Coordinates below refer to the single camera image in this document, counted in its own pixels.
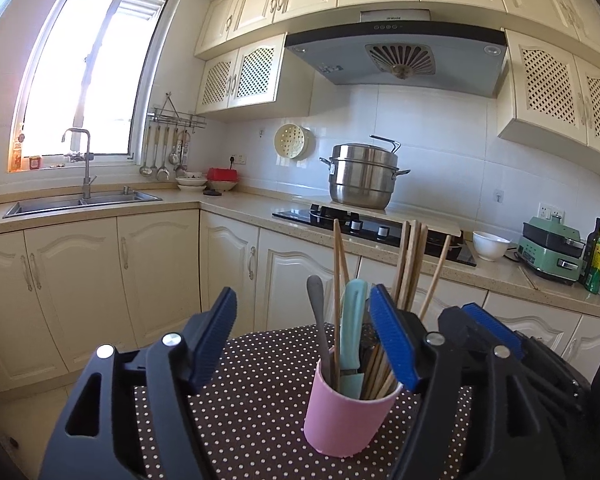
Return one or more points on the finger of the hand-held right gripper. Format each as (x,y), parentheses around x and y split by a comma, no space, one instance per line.
(490,325)
(460,327)

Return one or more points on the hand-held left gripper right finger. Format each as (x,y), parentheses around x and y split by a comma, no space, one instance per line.
(392,340)

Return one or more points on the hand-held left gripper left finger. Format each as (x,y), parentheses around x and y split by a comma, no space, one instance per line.
(215,340)

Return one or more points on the light blue knife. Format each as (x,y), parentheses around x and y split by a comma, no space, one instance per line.
(354,320)

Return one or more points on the group of wooden chopsticks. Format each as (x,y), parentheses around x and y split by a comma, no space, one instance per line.
(410,260)

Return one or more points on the metal spoon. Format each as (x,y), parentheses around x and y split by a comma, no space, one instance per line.
(316,292)

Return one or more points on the pink cup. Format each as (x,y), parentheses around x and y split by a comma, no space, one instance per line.
(340,425)

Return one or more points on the pair of dark chopsticks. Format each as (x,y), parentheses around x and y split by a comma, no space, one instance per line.
(529,277)

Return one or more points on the white ceramic bowl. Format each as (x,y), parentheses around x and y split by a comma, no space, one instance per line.
(491,247)

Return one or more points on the brown polka dot tablecloth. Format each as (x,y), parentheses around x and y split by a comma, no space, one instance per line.
(260,410)

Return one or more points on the green electric cooker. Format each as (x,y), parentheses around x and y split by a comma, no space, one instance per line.
(545,260)

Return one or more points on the yellow green bottle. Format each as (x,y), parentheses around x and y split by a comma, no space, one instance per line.
(597,270)

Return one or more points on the dark green glass bottle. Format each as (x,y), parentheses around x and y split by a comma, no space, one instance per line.
(591,255)

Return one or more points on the black gas stove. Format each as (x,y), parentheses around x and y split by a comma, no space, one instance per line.
(300,216)

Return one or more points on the white shallow bowl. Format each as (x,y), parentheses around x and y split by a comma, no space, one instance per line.
(223,187)

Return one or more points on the stack of white plates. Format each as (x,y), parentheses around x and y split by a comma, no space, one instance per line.
(191,184)

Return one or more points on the stainless steel steamer pot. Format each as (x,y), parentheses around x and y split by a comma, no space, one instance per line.
(362,180)

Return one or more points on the red container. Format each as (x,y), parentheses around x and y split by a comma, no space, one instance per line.
(223,174)

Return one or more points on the metal ladle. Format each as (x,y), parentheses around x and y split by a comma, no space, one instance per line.
(163,175)
(145,171)

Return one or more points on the metal slotted spatula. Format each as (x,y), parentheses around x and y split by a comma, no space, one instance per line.
(174,158)

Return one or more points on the hanging kitchen tool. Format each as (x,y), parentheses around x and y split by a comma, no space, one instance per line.
(182,150)

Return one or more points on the metal faucet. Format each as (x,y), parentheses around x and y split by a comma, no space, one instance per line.
(86,180)

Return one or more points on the cream perforated steamer plate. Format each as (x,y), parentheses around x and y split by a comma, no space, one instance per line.
(288,141)

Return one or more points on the stainless steel sink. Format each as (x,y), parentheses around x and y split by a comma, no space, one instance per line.
(45,206)

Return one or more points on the cream lattice door cabinet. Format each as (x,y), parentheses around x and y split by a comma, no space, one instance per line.
(250,72)
(545,85)

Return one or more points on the small pink jar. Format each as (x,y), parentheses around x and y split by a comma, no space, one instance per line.
(35,162)

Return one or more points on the orange bottle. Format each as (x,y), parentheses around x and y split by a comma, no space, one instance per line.
(18,157)

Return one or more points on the grey range hood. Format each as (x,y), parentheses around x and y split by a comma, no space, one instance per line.
(330,57)

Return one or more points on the kitchen window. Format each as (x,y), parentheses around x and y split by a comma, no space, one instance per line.
(55,85)

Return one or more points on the white wall outlet with plug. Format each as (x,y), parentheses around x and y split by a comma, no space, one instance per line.
(239,160)

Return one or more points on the metal wall rack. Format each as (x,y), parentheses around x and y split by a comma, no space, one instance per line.
(175,119)

